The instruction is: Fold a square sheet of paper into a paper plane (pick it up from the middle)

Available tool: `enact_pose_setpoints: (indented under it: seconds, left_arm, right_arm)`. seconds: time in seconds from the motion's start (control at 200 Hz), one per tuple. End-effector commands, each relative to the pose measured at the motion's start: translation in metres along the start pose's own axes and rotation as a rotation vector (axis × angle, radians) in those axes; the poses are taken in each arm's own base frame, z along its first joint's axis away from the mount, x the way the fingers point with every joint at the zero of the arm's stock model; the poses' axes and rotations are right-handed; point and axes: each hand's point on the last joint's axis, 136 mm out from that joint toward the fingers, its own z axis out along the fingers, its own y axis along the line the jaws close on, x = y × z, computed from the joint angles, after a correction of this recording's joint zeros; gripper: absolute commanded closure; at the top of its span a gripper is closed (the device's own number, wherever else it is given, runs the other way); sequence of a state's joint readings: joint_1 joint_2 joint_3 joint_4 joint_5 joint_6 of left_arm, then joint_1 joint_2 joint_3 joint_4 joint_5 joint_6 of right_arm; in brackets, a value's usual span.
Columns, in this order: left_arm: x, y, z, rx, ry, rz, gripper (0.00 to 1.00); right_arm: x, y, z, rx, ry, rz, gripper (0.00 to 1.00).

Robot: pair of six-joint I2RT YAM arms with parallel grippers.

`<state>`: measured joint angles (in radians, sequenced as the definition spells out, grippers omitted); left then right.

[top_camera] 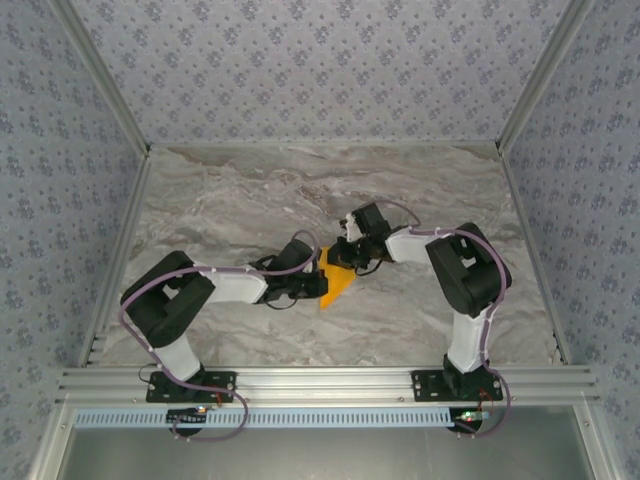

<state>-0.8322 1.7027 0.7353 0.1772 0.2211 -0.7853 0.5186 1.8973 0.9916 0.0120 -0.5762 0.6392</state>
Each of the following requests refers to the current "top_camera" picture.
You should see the left thin black cable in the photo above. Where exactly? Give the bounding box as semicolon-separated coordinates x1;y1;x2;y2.
263;293;302;312

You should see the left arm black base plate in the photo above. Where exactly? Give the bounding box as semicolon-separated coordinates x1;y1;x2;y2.
145;370;238;404

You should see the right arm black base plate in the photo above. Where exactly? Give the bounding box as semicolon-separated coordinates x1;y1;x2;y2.
410;369;501;404

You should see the small circuit board with LED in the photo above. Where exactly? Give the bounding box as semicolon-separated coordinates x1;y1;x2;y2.
452;408;492;424
166;406;210;427

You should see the aluminium table side rail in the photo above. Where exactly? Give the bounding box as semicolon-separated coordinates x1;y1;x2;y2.
77;149;154;369
498;149;572;369

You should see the right white camera bracket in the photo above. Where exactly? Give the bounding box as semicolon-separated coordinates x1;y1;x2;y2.
338;212;362;245

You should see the grey sheet metal panel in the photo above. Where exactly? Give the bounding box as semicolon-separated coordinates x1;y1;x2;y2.
62;427;599;480

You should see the wide aluminium mounting rail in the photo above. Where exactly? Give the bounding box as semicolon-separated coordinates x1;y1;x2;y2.
54;364;601;405

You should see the aluminium frame bar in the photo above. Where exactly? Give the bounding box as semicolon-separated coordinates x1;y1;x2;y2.
572;402;619;480
27;403;76;480

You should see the orange paper sheet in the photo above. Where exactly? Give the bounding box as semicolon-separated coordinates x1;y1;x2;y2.
318;244;359;311

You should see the slotted pale cable duct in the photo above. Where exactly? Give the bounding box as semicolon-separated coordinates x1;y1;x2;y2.
73;407;494;430

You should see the aluminium frame post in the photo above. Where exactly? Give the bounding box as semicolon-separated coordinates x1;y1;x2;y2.
49;0;153;157
494;0;599;157

